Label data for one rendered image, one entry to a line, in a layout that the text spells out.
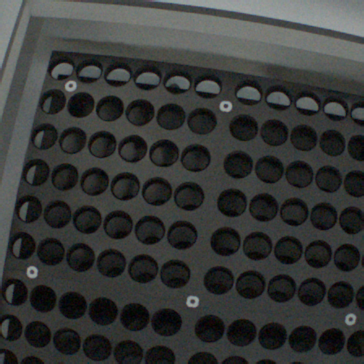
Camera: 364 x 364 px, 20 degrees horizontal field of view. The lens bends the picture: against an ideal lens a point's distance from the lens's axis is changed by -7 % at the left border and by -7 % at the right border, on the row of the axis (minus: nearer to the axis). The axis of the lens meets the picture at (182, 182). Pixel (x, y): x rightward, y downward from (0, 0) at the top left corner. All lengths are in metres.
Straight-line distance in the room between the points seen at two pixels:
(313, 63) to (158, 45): 0.09
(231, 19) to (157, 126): 0.06
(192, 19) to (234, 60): 0.10
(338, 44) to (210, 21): 0.06
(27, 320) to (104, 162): 0.08
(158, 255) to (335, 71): 0.17
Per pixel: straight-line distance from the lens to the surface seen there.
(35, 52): 0.59
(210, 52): 0.58
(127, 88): 0.50
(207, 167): 0.49
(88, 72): 0.56
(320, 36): 0.48
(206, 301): 0.47
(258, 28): 0.48
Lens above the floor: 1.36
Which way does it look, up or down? 71 degrees down
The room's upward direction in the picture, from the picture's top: 4 degrees counter-clockwise
